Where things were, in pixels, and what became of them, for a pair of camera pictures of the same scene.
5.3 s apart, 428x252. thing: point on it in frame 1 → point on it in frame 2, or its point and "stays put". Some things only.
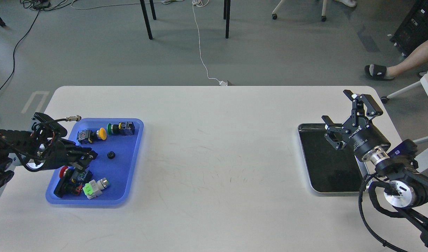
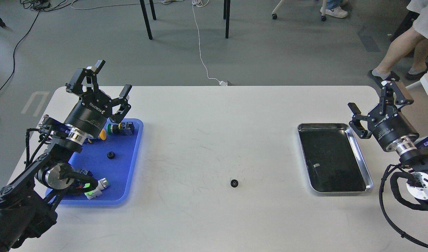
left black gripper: [60, 153] → [87, 115]
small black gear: [111, 155] stays put
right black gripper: [359, 133] → [387, 123]
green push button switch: [124, 128] stays put
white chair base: [323, 17] stays put
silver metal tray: [330, 170] stays put
